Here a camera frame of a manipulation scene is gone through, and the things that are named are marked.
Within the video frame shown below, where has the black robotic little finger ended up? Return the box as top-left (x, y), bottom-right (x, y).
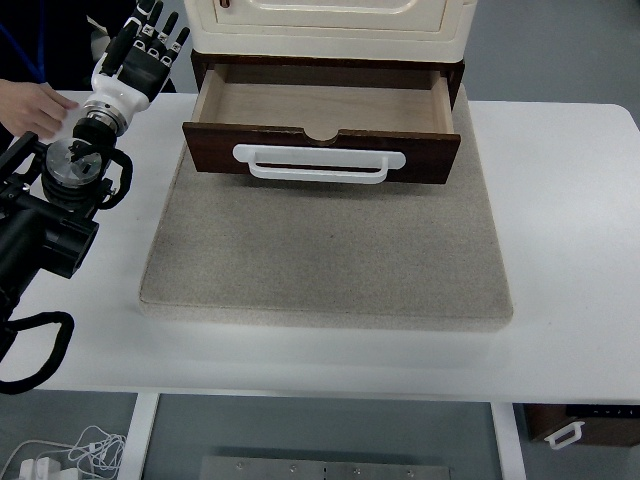
top-left (162, 27), bottom-right (190, 64)

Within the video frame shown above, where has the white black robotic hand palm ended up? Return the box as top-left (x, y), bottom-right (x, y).
top-left (90, 38), bottom-right (174, 113)

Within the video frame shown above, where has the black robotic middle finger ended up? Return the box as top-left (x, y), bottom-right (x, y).
top-left (141, 1), bottom-right (164, 44)

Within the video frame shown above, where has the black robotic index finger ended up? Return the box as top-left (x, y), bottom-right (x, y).
top-left (131, 0), bottom-right (156, 31)

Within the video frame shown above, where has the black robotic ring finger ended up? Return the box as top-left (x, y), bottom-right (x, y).
top-left (153, 12), bottom-right (179, 51)

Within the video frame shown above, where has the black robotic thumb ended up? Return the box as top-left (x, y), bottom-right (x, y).
top-left (103, 22), bottom-right (139, 76)

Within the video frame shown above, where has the dark wooden drawer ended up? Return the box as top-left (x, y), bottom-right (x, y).
top-left (183, 64), bottom-right (461, 184)

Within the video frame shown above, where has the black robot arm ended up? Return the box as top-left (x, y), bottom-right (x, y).
top-left (1, 1), bottom-right (190, 395)

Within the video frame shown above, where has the person's hand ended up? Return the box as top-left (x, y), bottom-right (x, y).
top-left (1, 79), bottom-right (79, 139)

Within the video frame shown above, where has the dark clothed person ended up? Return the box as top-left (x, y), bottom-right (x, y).
top-left (0, 0), bottom-right (176, 94)

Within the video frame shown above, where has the beige fabric pad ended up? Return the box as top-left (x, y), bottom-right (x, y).
top-left (139, 93), bottom-right (513, 331)

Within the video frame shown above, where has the grey metal plate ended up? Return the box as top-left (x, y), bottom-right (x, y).
top-left (199, 456), bottom-right (451, 480)

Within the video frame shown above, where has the white power adapter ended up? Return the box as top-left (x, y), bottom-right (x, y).
top-left (18, 457), bottom-right (61, 480)

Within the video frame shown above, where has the brown wooden box on floor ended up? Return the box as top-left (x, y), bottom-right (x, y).
top-left (523, 404), bottom-right (639, 450)

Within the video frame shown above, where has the white plastic drawer handle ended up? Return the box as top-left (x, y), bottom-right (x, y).
top-left (232, 144), bottom-right (406, 185)

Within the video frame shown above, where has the white table leg frame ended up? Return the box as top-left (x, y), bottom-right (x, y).
top-left (116, 392), bottom-right (527, 479)

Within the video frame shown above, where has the white cable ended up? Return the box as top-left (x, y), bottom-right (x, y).
top-left (0, 425), bottom-right (129, 480)

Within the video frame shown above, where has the white handle on floor box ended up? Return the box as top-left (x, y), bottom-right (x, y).
top-left (544, 421), bottom-right (585, 451)

